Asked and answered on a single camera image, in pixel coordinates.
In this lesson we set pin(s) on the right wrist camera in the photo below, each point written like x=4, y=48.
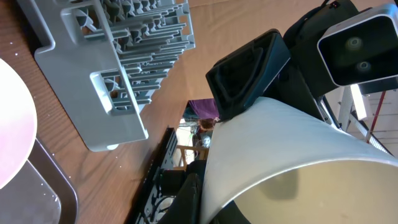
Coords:
x=362, y=48

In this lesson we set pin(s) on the grey dishwasher rack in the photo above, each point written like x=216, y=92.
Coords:
x=105, y=59

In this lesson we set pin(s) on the pink white bowl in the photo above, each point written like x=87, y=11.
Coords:
x=18, y=123

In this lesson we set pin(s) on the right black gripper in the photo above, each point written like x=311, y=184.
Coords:
x=263, y=66

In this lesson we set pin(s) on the small pale green cup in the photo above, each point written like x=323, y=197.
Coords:
x=281, y=165

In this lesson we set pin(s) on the dark brown serving tray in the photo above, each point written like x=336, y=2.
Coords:
x=40, y=192

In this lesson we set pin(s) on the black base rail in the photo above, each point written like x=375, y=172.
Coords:
x=169, y=195

